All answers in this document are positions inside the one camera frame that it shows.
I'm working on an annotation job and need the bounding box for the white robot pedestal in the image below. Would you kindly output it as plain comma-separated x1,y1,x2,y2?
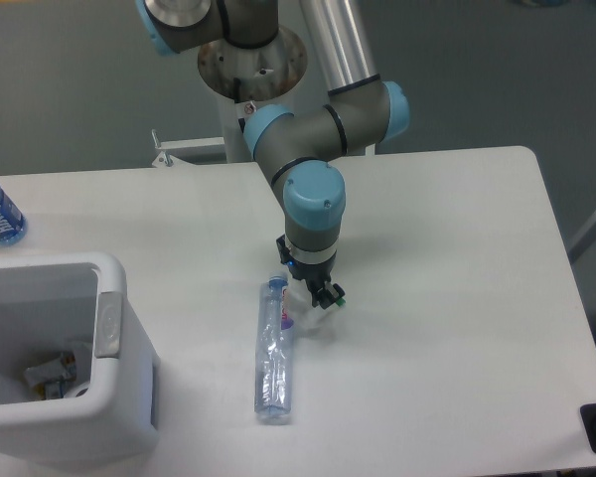
198,26,308,163

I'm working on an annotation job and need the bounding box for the white trash can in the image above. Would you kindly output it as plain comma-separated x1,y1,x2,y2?
0,252,159,464

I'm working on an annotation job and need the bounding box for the crushed clear plastic bottle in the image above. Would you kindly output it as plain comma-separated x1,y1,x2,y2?
253,272,294,424

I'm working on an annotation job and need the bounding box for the white pedestal base frame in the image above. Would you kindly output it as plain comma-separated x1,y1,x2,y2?
151,129,226,168

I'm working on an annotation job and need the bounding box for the black cable on pedestal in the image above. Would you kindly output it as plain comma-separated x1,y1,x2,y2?
232,77,260,162

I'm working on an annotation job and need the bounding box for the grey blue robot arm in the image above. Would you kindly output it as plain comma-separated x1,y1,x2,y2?
136,1,410,309

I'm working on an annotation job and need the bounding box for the white green wrapper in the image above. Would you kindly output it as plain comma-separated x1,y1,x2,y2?
283,280,346,339

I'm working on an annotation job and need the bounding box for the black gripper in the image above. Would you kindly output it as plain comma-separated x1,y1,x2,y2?
276,236,344,309

